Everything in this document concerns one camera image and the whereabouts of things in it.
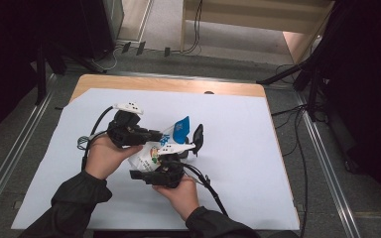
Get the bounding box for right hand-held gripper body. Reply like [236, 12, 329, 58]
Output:
[154, 142, 196, 189]

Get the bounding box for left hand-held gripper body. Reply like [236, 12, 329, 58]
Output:
[106, 102, 147, 149]

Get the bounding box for blue and white milk carton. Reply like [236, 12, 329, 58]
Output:
[127, 115, 191, 174]

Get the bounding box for clear container with black lid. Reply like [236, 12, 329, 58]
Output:
[178, 123, 205, 160]

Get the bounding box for person's right hand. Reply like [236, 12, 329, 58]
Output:
[152, 175, 200, 222]

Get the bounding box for person's left hand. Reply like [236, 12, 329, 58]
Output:
[84, 133, 144, 181]

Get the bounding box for white paper sheet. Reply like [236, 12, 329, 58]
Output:
[10, 87, 301, 231]

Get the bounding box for black metal stand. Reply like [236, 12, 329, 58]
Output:
[34, 43, 67, 106]

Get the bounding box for dark curtain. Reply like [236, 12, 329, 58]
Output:
[323, 0, 381, 216]
[0, 0, 114, 147]

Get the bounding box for black tripod stand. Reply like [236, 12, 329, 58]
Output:
[256, 49, 328, 122]

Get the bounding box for right hand-held gripper cable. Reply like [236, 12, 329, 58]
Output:
[178, 162, 229, 217]

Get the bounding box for white floor cable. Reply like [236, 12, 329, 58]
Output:
[90, 45, 124, 72]

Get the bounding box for metal floor rail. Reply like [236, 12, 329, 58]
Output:
[294, 92, 362, 238]
[0, 73, 58, 229]

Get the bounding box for hanging black cable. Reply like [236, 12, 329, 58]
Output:
[182, 0, 203, 55]

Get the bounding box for black floor cables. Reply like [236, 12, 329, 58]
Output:
[271, 104, 311, 229]

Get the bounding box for light wooden shelf frame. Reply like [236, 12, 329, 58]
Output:
[180, 0, 335, 64]

